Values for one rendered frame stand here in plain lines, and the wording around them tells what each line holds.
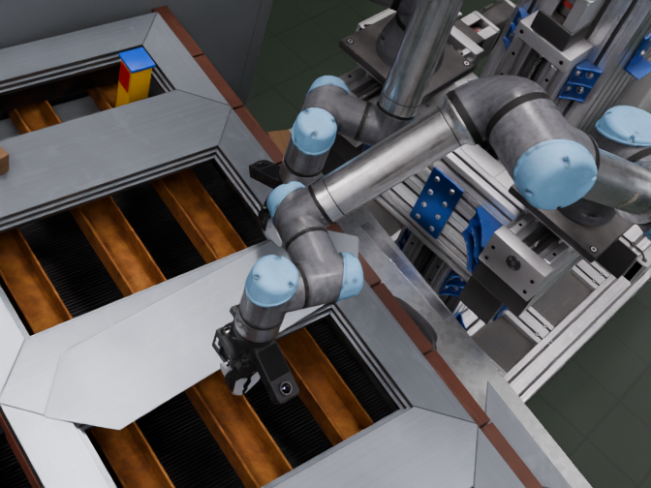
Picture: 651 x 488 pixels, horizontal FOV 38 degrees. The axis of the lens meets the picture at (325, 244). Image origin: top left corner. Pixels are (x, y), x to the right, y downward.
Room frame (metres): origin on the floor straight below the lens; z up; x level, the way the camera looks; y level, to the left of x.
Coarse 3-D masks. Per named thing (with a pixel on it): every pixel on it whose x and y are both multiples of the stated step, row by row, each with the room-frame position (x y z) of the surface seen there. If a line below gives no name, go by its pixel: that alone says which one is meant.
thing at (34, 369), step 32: (96, 64) 1.51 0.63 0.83; (224, 128) 1.47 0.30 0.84; (192, 160) 1.35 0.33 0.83; (224, 160) 1.39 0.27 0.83; (96, 192) 1.17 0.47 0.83; (0, 224) 1.01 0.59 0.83; (0, 288) 0.89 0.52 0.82; (160, 288) 1.01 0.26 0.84; (96, 320) 0.89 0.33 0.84; (32, 352) 0.78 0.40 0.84; (32, 384) 0.73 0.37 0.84; (384, 384) 1.02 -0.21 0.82
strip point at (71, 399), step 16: (64, 368) 0.78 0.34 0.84; (64, 384) 0.75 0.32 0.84; (80, 384) 0.76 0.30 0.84; (48, 400) 0.71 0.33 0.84; (64, 400) 0.72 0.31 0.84; (80, 400) 0.74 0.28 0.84; (96, 400) 0.75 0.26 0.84; (48, 416) 0.69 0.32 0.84; (64, 416) 0.70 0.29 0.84; (80, 416) 0.71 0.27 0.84; (96, 416) 0.72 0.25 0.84
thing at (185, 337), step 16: (160, 304) 0.98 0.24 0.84; (176, 304) 0.99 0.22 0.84; (160, 320) 0.94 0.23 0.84; (176, 320) 0.96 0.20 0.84; (192, 320) 0.97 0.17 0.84; (160, 336) 0.91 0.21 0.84; (176, 336) 0.93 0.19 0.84; (192, 336) 0.94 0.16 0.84; (208, 336) 0.95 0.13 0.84; (176, 352) 0.90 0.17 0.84; (192, 352) 0.91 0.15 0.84; (208, 352) 0.92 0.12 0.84; (192, 368) 0.88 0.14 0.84; (208, 368) 0.89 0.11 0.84
